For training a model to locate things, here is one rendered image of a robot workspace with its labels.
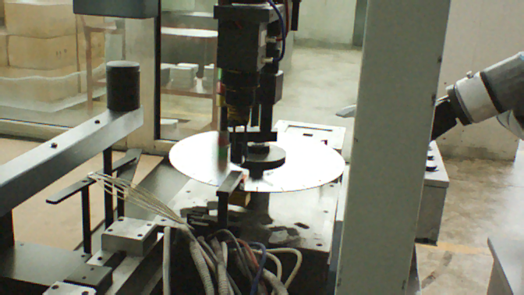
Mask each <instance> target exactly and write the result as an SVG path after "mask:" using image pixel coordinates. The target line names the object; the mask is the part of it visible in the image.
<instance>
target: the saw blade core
mask: <svg viewBox="0 0 524 295"><path fill-rule="evenodd" d="M293 136H294V137H293ZM269 143H270V144H275V145H278V146H279V147H282V148H284V149H285V150H286V151H287V157H286V160H285V161H284V162H283V163H280V164H277V165H269V166H255V165H244V164H241V165H235V164H234V163H231V162H230V157H229V156H228V149H229V148H230V147H231V143H229V141H228V139H227V130H220V131H213V132H207V133H201V134H197V135H195V136H192V137H190V138H188V139H185V140H183V141H181V142H179V143H178V144H176V145H175V146H174V147H173V148H172V149H171V151H170V155H169V158H170V162H171V164H172V165H173V166H174V167H175V168H176V169H178V170H179V171H180V172H181V173H182V174H183V175H185V176H188V177H189V178H191V179H194V180H197V181H200V182H201V183H207V184H209V185H213V186H216V187H219V186H220V185H221V183H222V181H223V180H224V179H225V177H226V176H227V175H228V174H229V173H230V172H231V170H232V169H238V170H243V174H247V175H248V179H247V180H246V181H245V183H238V184H237V186H236V187H237V191H244V192H254V193H256V192H257V188H258V193H283V191H284V192H285V193H286V192H295V191H301V190H306V188H307V189H310V188H314V187H319V186H322V185H324V184H327V183H330V182H331V181H333V180H335V179H337V178H338V177H339V176H340V175H341V174H342V172H343V170H344V168H345V163H344V161H343V159H342V157H341V156H340V154H339V153H338V152H337V151H335V150H333V149H332V148H330V147H328V146H326V145H325V144H322V143H319V144H314V143H317V141H315V140H311V139H308V138H305V137H302V136H300V135H295V134H290V133H283V132H278V142H276V143H275V142H269ZM281 188H283V191H282V190H281Z"/></svg>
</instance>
